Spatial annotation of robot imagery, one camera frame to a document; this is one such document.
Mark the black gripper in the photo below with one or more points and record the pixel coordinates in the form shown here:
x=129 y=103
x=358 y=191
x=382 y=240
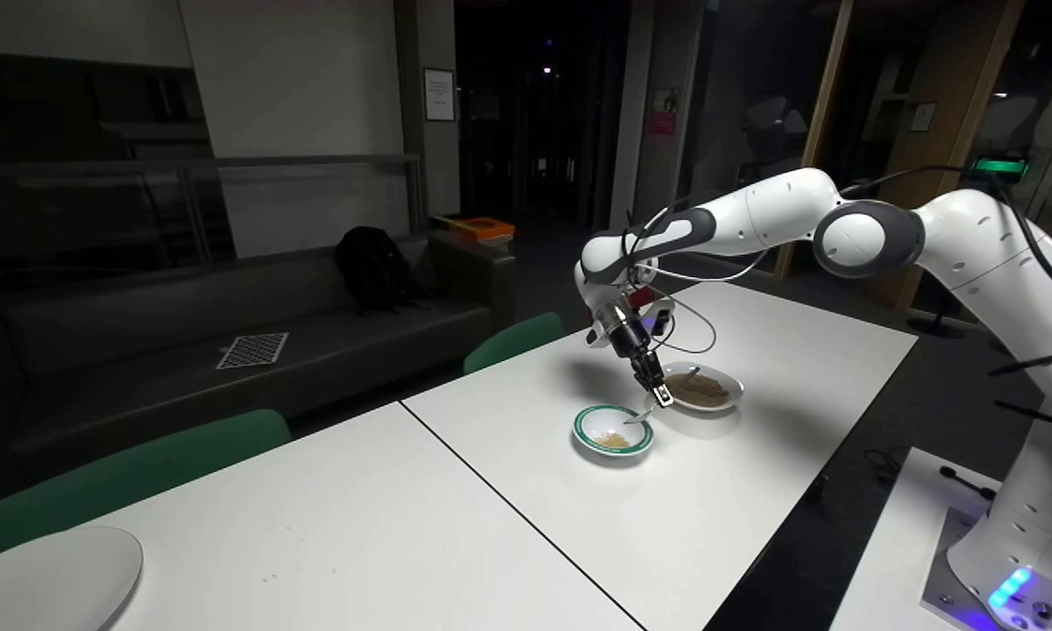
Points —
x=626 y=338

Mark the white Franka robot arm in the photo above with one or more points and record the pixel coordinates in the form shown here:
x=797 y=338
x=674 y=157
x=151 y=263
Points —
x=773 y=214

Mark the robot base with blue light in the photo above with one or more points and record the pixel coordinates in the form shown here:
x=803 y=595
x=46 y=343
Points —
x=960 y=585

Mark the bowl with food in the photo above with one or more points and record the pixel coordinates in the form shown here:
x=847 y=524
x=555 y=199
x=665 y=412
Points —
x=724 y=379

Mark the white plate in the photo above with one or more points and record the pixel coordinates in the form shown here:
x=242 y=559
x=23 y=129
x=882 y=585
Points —
x=53 y=579

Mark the brown granular food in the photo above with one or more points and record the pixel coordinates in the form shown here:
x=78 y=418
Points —
x=707 y=393

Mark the red chair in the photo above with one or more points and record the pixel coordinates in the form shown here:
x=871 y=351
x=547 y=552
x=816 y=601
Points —
x=646 y=312

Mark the small green chair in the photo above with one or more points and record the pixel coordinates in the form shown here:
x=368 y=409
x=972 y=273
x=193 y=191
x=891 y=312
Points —
x=512 y=338

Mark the orange lidded bin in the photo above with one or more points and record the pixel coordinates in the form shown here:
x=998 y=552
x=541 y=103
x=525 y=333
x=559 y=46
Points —
x=480 y=233

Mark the black backpack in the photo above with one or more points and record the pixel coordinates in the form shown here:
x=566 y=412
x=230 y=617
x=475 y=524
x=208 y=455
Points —
x=373 y=267

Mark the black dumbbell shaped tool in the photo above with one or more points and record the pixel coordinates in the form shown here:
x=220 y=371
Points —
x=967 y=482

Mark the green exit sign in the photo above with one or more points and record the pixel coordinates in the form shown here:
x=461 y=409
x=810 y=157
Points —
x=1001 y=169

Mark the grey sofa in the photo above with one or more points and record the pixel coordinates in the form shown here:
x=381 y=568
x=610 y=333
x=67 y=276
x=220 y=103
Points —
x=141 y=338

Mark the wide green chair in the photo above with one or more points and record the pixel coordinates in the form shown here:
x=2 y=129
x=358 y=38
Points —
x=129 y=474

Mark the red wall sign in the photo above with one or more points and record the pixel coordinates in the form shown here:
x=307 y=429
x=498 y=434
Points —
x=659 y=123

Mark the paper wall notice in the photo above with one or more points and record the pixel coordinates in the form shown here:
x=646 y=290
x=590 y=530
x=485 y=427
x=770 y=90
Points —
x=441 y=96

